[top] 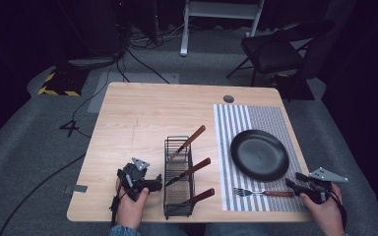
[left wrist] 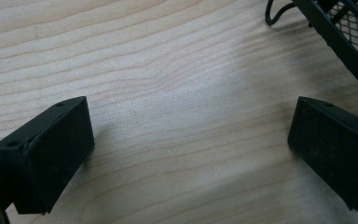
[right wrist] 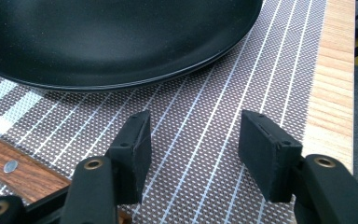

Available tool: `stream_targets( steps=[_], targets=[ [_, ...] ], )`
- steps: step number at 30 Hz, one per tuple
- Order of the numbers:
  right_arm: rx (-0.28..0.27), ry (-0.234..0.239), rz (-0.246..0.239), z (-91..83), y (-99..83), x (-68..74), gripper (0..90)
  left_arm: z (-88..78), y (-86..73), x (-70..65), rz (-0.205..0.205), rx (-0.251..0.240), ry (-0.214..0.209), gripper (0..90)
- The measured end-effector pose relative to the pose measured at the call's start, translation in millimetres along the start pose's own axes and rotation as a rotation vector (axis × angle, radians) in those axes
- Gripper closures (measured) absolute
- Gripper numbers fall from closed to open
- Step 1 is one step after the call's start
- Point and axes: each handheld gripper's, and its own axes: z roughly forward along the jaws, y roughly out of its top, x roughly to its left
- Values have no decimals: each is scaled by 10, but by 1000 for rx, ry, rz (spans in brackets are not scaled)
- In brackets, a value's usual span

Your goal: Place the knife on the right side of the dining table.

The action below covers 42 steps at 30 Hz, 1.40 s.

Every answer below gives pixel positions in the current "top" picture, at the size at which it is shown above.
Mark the left hand-held gripper cable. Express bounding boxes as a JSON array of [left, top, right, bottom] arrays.
[[109, 191, 127, 228]]

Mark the white desk frame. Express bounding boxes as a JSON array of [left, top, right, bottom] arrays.
[[179, 0, 266, 58]]

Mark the right hand-held gripper cable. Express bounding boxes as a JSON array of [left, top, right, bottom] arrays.
[[328, 190, 348, 230]]

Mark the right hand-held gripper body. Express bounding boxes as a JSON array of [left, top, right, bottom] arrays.
[[303, 166, 349, 206]]

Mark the striped grey placemat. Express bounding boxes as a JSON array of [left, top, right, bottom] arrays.
[[213, 103, 310, 212]]

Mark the person's right hand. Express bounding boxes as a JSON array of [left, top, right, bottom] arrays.
[[299, 182, 347, 236]]

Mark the grey floor panel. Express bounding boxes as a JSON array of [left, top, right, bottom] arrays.
[[86, 71, 180, 114]]

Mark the hand-held gripper cable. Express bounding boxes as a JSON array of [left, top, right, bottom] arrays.
[[328, 190, 348, 230], [109, 191, 127, 228]]

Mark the person's left hand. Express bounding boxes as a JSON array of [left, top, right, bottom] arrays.
[[115, 178, 151, 230]]

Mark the thin black floor cable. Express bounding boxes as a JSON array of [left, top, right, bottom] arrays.
[[71, 48, 127, 139]]

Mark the black folding chair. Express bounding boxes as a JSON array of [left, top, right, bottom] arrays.
[[225, 19, 337, 89]]

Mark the black round plate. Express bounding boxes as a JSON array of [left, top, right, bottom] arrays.
[[229, 129, 290, 183]]

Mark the black wire cutlery rack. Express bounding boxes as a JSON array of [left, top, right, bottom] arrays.
[[162, 135, 197, 220]]

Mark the wooden-handled utensil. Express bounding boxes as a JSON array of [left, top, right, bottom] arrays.
[[173, 187, 217, 207], [164, 157, 212, 188], [168, 124, 208, 162]]

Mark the long black floor cable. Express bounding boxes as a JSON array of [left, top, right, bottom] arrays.
[[0, 152, 87, 236]]

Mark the yellow-black striped stand base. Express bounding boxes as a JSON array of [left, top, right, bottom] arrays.
[[36, 66, 88, 97]]

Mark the wooden-handled fork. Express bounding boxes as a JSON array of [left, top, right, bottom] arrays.
[[233, 187, 296, 199]]

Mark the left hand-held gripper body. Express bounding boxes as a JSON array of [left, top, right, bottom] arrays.
[[116, 156, 158, 203]]

